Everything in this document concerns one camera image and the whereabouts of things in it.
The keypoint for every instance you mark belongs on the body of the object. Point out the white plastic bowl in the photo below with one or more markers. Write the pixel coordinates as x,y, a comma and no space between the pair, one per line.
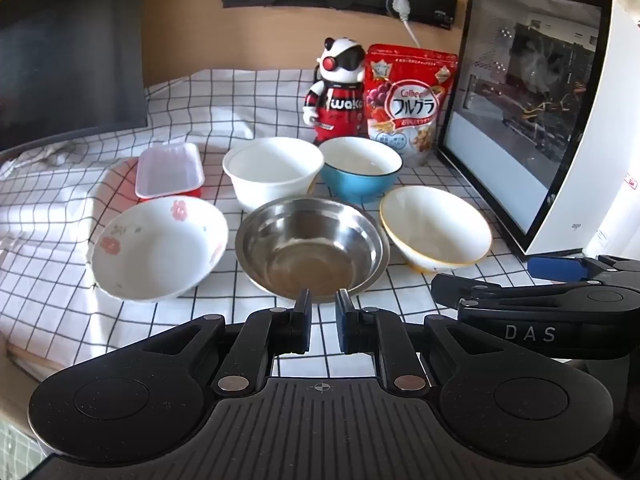
265,170

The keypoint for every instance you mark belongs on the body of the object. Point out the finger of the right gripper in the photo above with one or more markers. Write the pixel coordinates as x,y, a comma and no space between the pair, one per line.
448,290
557,269

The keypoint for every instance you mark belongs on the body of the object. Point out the stainless steel bowl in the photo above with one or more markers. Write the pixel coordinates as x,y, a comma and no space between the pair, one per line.
313,243

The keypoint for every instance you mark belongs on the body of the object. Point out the white plug with cable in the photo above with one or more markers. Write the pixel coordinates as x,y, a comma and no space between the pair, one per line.
403,9

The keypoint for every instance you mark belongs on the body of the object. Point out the red granola cereal bag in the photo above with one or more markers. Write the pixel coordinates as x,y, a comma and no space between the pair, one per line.
404,91

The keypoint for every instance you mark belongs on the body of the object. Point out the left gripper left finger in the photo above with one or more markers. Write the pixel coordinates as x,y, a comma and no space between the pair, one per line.
250,347

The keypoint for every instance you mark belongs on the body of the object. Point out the blue ceramic bowl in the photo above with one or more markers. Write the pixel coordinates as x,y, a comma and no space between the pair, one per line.
359,170

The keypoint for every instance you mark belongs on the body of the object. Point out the red panda robot figurine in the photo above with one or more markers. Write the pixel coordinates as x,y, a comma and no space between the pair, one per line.
334,103

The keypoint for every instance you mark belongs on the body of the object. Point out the black monitor screen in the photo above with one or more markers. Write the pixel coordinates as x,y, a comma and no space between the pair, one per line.
69,68

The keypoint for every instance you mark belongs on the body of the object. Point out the red rectangular plastic container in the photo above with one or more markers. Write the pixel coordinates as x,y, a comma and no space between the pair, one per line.
168,170

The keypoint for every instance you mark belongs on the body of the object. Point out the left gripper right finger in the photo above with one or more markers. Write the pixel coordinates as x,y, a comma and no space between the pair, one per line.
383,335

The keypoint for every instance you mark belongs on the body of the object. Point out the white microwave oven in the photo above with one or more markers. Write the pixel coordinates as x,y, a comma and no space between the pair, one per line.
543,116

